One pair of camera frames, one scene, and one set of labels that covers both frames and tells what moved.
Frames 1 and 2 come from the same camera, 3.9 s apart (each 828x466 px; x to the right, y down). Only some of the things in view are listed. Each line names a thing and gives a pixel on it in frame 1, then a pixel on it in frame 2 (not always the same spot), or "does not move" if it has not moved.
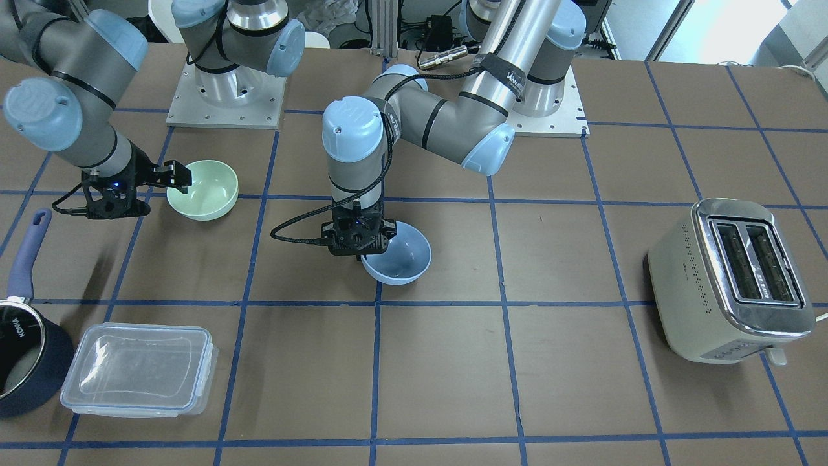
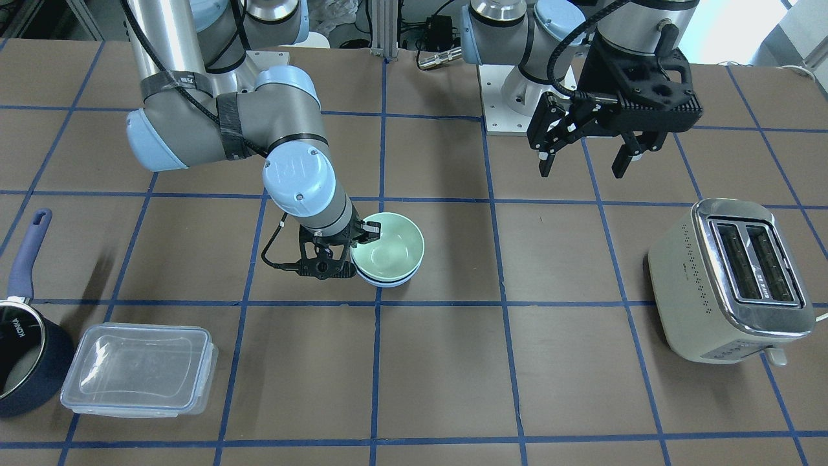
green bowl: [213, 191] -> [396, 254]
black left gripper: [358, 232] -> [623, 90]
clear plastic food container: [134, 369] does not move
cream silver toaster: [727, 286] does not move
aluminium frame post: [384, 28] does not move
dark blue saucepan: [37, 362] does not move
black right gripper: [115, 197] -> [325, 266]
